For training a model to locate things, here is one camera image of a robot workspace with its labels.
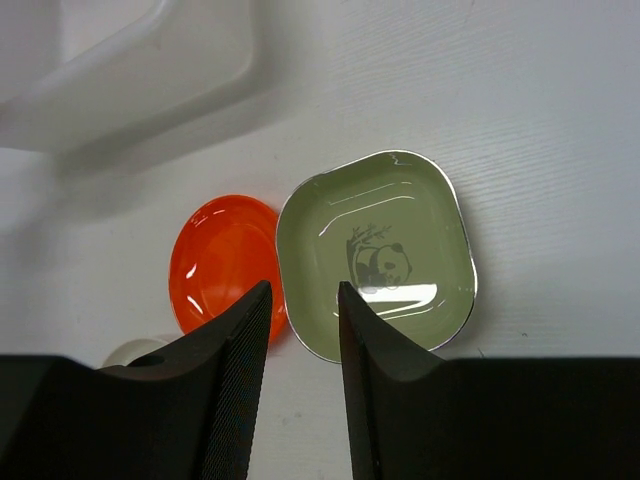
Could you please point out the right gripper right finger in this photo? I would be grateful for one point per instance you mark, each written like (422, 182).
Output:
(414, 415)

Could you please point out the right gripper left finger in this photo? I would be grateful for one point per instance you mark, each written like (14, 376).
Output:
(184, 411)

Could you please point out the cream round bowl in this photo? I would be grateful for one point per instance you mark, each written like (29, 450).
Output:
(133, 349)

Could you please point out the green square panda dish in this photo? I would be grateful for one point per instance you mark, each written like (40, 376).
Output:
(389, 224)

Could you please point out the translucent white plastic bin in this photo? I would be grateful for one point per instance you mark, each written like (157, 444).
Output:
(176, 53)

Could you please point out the orange round plate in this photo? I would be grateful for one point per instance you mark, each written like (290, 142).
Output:
(222, 251)

